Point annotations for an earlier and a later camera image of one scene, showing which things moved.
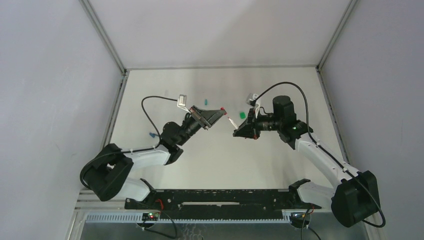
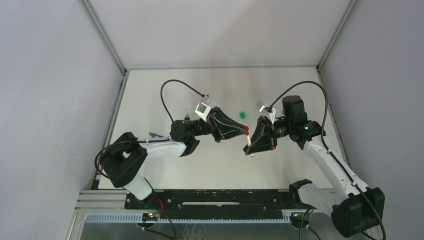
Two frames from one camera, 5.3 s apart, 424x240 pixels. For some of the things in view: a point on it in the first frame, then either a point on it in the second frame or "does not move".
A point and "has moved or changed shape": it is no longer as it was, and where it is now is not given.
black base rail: x=221 y=204 does not move
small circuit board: x=150 y=216 does not move
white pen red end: x=235 y=125 has moved or changed shape
